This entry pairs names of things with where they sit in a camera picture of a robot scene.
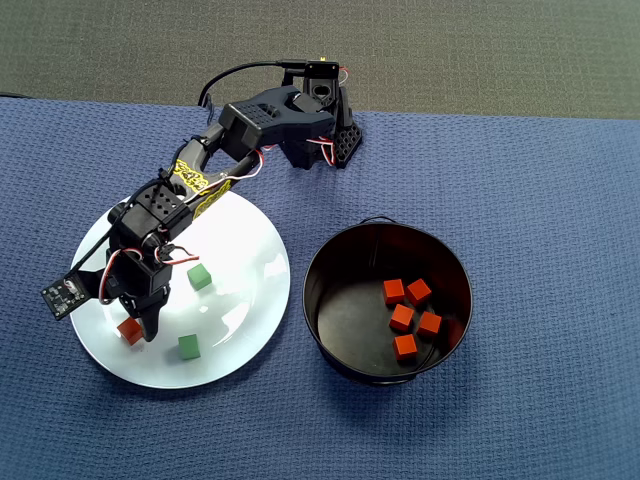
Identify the black metal bucket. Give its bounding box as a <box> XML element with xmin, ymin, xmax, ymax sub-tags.
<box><xmin>302</xmin><ymin>215</ymin><xmax>474</xmax><ymax>387</ymax></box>

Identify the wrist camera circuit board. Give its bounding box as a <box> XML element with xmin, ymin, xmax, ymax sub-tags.
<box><xmin>40</xmin><ymin>272</ymin><xmax>87</xmax><ymax>321</ymax></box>

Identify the thin black camera cable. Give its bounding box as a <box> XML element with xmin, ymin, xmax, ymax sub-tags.
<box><xmin>69</xmin><ymin>169</ymin><xmax>169</xmax><ymax>276</ymax></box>

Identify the green cube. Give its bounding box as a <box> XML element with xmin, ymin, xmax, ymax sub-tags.
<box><xmin>177</xmin><ymin>333</ymin><xmax>202</xmax><ymax>361</ymax></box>
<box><xmin>186</xmin><ymin>263</ymin><xmax>213</xmax><ymax>292</ymax></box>

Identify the blue woven table cloth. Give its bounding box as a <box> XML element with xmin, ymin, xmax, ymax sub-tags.
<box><xmin>0</xmin><ymin>95</ymin><xmax>640</xmax><ymax>480</ymax></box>

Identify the red cube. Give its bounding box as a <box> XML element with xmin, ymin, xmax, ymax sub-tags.
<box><xmin>116</xmin><ymin>316</ymin><xmax>145</xmax><ymax>347</ymax></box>
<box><xmin>392</xmin><ymin>333</ymin><xmax>419</xmax><ymax>361</ymax></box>
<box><xmin>416</xmin><ymin>311</ymin><xmax>444</xmax><ymax>338</ymax></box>
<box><xmin>382</xmin><ymin>278</ymin><xmax>406</xmax><ymax>305</ymax></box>
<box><xmin>388</xmin><ymin>303</ymin><xmax>416</xmax><ymax>332</ymax></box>
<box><xmin>405</xmin><ymin>278</ymin><xmax>433</xmax><ymax>307</ymax></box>

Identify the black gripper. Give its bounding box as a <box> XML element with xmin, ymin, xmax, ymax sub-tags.
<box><xmin>102</xmin><ymin>247</ymin><xmax>174</xmax><ymax>344</ymax></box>

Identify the black base cable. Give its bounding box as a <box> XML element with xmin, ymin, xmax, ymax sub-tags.
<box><xmin>197</xmin><ymin>59</ymin><xmax>309</xmax><ymax>109</ymax></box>

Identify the red white servo wire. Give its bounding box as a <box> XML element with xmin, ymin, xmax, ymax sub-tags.
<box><xmin>189</xmin><ymin>149</ymin><xmax>266</xmax><ymax>204</ymax></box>
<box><xmin>307</xmin><ymin>134</ymin><xmax>337</xmax><ymax>169</ymax></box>
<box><xmin>154</xmin><ymin>243</ymin><xmax>201</xmax><ymax>265</ymax></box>
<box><xmin>97</xmin><ymin>247</ymin><xmax>124</xmax><ymax>306</ymax></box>

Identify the white round plate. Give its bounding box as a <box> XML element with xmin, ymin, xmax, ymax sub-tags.
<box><xmin>69</xmin><ymin>188</ymin><xmax>292</xmax><ymax>390</ymax></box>

